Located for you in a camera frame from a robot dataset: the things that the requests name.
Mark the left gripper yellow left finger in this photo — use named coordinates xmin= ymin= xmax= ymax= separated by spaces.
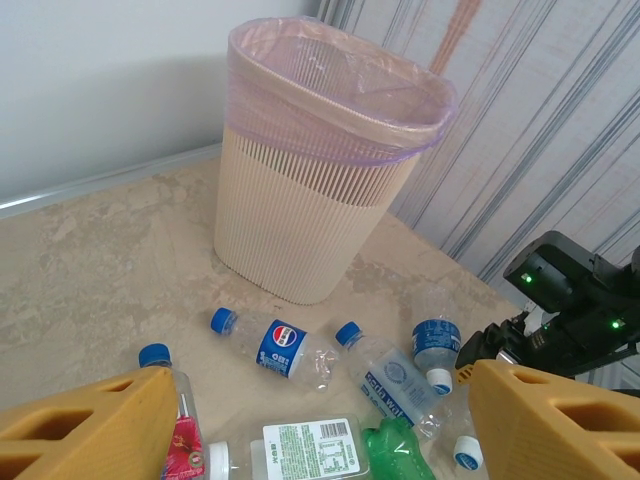
xmin=0 ymin=367 xmax=179 ymax=480

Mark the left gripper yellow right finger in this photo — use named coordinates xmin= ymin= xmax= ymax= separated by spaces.
xmin=467 ymin=360 xmax=640 ymax=480

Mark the blue label white cap bottle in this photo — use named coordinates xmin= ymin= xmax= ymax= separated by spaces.
xmin=410 ymin=285 xmax=464 ymax=397

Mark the clear crushed white cap bottle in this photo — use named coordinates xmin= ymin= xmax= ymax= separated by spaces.
xmin=424 ymin=394 xmax=486 ymax=474

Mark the green bottle yellow cap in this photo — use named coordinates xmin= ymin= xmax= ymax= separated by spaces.
xmin=360 ymin=417 xmax=436 ymax=480

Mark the red flower label bottle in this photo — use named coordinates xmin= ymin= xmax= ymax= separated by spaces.
xmin=138 ymin=342 xmax=207 ymax=480

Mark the square bottle green white label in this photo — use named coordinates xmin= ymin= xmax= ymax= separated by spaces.
xmin=204 ymin=413 xmax=374 ymax=480

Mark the Pepsi label blue cap bottle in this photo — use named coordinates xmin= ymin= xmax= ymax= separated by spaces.
xmin=209 ymin=307 xmax=341 ymax=394

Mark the beige ribbed plastic bin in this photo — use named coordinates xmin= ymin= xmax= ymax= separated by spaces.
xmin=213 ymin=17 xmax=459 ymax=306

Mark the pink translucent bin liner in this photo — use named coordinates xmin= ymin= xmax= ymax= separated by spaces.
xmin=225 ymin=17 xmax=459 ymax=169

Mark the soda water blue cap bottle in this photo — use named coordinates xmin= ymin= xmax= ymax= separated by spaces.
xmin=334 ymin=322 xmax=451 ymax=444

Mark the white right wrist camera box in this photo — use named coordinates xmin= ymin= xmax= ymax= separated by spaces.
xmin=519 ymin=305 xmax=554 ymax=334

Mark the aluminium back rail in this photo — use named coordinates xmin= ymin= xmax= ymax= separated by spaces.
xmin=0 ymin=142 xmax=224 ymax=221

